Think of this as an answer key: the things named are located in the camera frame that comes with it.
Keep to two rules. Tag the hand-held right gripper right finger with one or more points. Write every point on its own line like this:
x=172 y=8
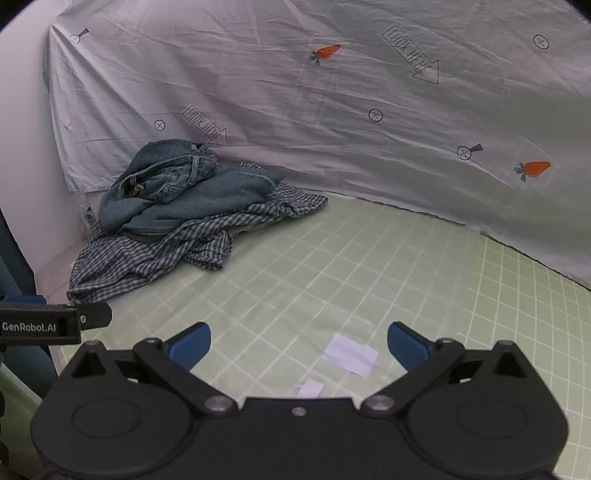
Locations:
x=406 y=346

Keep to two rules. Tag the small white paper piece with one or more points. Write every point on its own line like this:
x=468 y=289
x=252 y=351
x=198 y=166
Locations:
x=308 y=387

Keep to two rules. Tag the large white paper piece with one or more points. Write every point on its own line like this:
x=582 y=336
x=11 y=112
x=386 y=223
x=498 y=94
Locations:
x=351 y=354

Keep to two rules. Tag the grey carrot print sheet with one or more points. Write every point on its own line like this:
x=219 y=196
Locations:
x=323 y=129

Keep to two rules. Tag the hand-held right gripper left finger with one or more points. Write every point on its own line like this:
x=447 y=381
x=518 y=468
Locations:
x=191 y=344

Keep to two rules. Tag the blue denim jeans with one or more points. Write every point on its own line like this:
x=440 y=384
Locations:
x=184 y=194

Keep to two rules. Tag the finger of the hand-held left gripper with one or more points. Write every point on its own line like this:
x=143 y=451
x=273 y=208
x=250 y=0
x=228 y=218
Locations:
x=96 y=315

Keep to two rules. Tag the checked grey shirt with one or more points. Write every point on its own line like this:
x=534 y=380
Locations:
x=152 y=258

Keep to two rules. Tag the green checked bed mat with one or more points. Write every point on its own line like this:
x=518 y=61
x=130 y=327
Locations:
x=369 y=277

